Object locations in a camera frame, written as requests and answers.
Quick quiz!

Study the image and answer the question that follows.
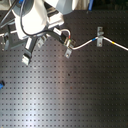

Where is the metal cable clip upper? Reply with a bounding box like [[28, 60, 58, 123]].
[[97, 27, 104, 47]]

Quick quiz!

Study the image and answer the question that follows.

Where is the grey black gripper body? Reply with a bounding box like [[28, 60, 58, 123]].
[[6, 14, 66, 51]]

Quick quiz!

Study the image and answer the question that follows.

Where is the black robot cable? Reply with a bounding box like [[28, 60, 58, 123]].
[[0, 0, 73, 46]]

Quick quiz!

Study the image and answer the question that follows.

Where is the white cable with coloured marks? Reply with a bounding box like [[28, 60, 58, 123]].
[[71, 36, 128, 52]]

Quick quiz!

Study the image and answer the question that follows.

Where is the metal cable clip lower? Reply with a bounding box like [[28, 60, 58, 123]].
[[65, 39, 73, 59]]

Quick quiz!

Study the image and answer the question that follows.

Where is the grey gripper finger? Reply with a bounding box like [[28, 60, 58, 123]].
[[36, 36, 47, 48], [21, 42, 36, 66]]

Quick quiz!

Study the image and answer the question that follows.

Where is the metal cable clip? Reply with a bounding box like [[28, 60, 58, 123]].
[[65, 39, 73, 59], [97, 27, 104, 47]]

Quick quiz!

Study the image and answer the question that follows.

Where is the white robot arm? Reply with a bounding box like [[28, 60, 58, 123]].
[[12, 0, 76, 65]]

